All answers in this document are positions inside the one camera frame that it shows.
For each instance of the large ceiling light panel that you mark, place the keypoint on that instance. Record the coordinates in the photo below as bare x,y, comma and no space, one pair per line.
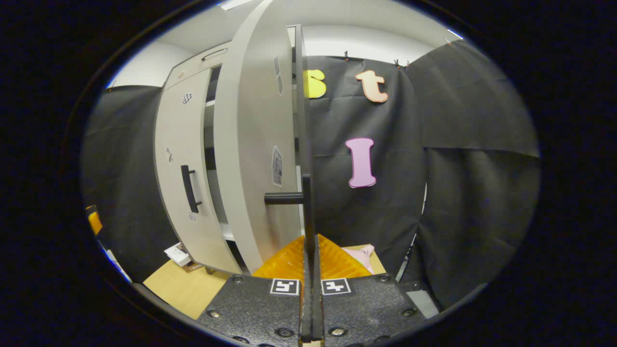
235,4

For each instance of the cabinet door with checkered sticker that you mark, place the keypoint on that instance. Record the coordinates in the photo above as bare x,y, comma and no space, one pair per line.
178,135

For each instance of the black backdrop cloth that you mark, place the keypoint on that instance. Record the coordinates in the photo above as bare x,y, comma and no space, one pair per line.
458,144

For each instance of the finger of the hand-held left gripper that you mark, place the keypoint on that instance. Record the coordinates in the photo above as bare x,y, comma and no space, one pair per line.
94,220

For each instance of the narrow ceiling light strip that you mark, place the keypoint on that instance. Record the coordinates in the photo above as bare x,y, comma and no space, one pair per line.
455,33

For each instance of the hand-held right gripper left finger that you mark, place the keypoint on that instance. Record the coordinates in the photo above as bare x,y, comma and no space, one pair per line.
305,313

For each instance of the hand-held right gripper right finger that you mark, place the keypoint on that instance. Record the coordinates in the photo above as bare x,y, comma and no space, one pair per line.
318,313

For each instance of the cabinet door with dice sticker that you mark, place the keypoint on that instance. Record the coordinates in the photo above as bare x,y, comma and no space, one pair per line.
255,120

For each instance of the beige double-door shoe cabinet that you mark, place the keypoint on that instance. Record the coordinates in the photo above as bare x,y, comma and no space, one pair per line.
209,161

